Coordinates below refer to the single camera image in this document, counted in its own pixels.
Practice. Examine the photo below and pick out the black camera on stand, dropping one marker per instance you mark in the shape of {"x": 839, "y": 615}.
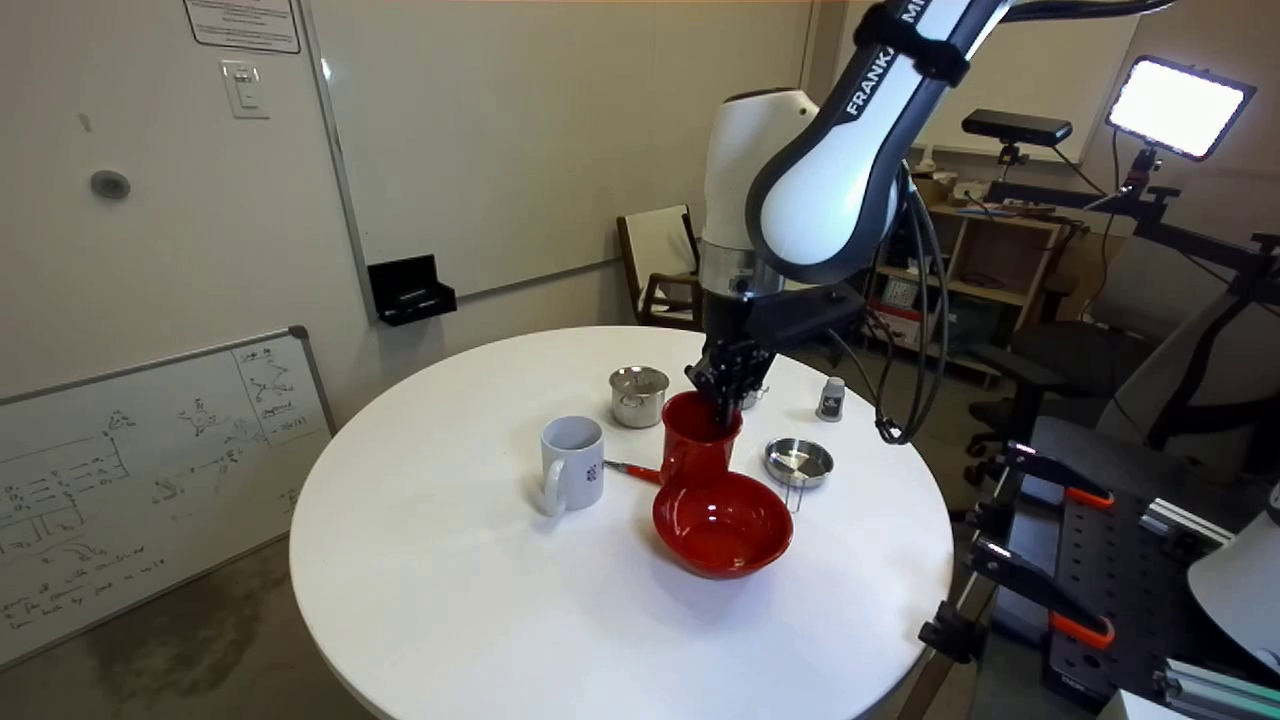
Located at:
{"x": 1016, "y": 127}

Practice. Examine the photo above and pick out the orange handled clamp near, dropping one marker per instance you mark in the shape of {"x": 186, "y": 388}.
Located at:
{"x": 963, "y": 639}

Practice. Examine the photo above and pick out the tall steel pot with lid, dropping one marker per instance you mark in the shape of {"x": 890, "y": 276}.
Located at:
{"x": 636, "y": 396}

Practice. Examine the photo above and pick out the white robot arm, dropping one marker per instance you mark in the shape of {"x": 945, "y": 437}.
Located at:
{"x": 797, "y": 196}

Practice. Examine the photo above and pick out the white ceramic mug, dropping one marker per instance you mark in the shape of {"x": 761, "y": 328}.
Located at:
{"x": 574, "y": 466}

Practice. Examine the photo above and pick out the red plastic cup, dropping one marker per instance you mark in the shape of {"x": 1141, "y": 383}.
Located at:
{"x": 698, "y": 437}

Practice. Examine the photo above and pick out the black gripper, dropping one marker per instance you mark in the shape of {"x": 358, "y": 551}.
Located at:
{"x": 741, "y": 334}

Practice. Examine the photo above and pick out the studio light panel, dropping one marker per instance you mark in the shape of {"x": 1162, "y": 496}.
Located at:
{"x": 1176, "y": 109}

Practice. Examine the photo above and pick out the round white table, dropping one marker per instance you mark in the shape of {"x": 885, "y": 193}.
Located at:
{"x": 443, "y": 592}

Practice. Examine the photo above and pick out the orange handled clamp far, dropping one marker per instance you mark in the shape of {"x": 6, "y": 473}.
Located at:
{"x": 1035, "y": 463}

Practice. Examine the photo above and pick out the small steel frying pan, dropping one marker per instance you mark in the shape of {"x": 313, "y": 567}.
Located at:
{"x": 797, "y": 466}

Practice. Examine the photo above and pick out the red bowl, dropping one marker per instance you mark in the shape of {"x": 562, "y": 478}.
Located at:
{"x": 725, "y": 526}

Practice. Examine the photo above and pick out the orange handled clamp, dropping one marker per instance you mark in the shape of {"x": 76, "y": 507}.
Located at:
{"x": 1035, "y": 463}
{"x": 963, "y": 639}

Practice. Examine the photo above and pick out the leaning whiteboard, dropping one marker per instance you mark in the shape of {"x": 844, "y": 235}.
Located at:
{"x": 133, "y": 483}

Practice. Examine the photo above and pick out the upside-down grey cup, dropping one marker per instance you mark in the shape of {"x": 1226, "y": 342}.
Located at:
{"x": 834, "y": 396}

